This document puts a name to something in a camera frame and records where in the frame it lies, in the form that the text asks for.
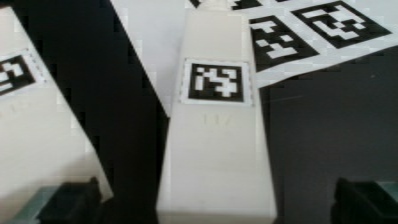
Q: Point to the white desk leg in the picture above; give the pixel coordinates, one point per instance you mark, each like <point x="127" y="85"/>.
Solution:
<point x="47" y="152"/>
<point x="216" y="185"/>

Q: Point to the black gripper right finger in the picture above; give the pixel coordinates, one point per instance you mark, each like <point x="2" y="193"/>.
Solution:
<point x="367" y="202"/>

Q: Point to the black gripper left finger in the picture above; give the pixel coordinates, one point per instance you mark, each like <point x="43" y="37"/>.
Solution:
<point x="63" y="204"/>

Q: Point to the fiducial marker sheet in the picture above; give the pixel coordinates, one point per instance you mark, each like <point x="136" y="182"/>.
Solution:
<point x="296" y="35"/>

